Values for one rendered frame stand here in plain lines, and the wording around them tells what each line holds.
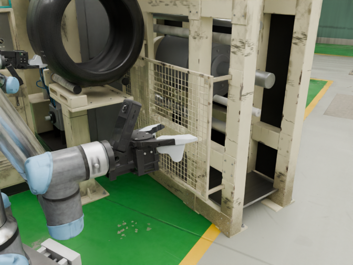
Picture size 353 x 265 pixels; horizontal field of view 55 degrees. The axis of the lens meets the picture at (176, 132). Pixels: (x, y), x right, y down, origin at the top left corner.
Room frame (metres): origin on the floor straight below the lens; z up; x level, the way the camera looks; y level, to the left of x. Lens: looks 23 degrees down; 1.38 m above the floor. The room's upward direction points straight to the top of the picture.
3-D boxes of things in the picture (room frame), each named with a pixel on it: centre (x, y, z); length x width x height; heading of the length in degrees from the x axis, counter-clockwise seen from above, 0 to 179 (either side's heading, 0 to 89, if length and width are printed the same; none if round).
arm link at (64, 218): (0.61, 0.25, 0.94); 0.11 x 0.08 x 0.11; 33
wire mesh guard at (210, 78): (1.93, 0.10, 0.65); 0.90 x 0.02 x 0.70; 37
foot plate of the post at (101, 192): (2.11, 0.67, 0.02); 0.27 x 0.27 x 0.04; 37
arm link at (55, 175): (0.60, 0.24, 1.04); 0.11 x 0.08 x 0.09; 122
